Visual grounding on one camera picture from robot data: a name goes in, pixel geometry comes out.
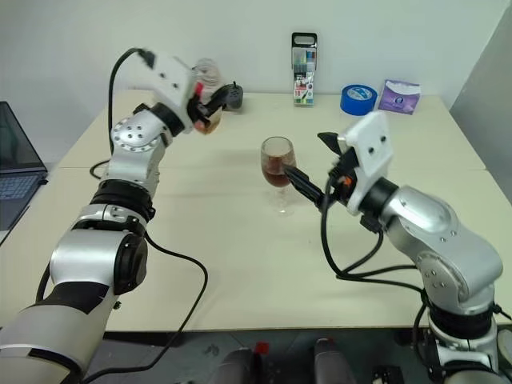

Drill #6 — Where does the purple tissue pack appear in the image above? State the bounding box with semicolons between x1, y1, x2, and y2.
377;78;422;117

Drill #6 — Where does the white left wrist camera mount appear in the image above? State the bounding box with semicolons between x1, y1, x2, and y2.
149;51;198;134

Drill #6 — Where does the dark rounded shape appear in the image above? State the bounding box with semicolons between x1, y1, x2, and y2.
313;338;354;384
217;346;258;384

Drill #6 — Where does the dark grey laptop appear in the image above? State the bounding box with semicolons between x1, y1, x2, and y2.
0;101;50;243

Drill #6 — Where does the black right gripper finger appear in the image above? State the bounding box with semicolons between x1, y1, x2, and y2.
282;165;328;209
316;130;345;156

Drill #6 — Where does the small black box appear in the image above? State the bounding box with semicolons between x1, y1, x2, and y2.
373;364;406;384

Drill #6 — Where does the marker pen pack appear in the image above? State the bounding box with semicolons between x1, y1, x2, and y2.
290;32;318;109

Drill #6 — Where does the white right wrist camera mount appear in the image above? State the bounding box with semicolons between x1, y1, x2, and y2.
342;110;396;216

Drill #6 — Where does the clear wine glass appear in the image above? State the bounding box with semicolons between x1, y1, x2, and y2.
260;136;297;218

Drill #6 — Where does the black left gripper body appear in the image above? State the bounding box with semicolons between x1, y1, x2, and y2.
186;94;206;130

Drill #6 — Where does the small cup of brown liquid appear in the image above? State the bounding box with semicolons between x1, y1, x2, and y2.
190;58;224;137

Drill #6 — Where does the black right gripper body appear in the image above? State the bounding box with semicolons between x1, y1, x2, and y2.
325;146;358;208

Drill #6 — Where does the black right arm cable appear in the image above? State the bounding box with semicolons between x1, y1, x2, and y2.
320;178;432;341

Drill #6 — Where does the grey handheld game controller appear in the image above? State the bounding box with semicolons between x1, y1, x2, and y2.
221;81;246;113

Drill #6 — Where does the blue tape roll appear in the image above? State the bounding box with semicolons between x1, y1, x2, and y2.
340;83;379;118

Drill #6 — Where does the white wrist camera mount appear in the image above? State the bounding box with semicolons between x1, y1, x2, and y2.
342;110;396;216
149;51;198;134

